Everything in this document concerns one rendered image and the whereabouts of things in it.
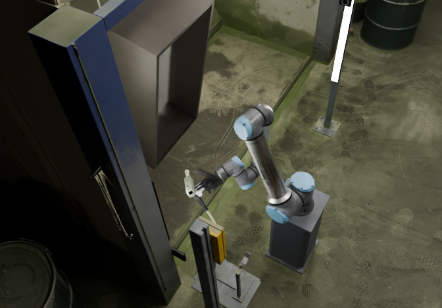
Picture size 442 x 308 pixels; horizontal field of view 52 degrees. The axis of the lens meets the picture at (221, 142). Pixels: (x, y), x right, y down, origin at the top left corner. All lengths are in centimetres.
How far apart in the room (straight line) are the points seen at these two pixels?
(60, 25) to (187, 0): 130
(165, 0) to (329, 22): 219
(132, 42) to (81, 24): 93
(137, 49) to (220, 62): 238
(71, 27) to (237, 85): 310
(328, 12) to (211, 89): 133
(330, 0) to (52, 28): 322
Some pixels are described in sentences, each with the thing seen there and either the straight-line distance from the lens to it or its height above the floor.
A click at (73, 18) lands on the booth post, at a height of 229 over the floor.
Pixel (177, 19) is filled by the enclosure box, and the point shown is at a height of 165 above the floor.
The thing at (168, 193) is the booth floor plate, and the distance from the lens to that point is 379.
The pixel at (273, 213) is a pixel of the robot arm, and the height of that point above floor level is 84.
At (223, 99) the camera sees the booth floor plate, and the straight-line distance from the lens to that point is 443.
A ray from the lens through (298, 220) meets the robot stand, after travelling 293.
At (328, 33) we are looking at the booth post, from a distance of 466.
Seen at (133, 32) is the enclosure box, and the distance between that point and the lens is 258.
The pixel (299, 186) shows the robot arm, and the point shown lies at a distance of 274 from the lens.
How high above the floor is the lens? 318
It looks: 50 degrees down
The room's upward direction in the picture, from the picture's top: 4 degrees counter-clockwise
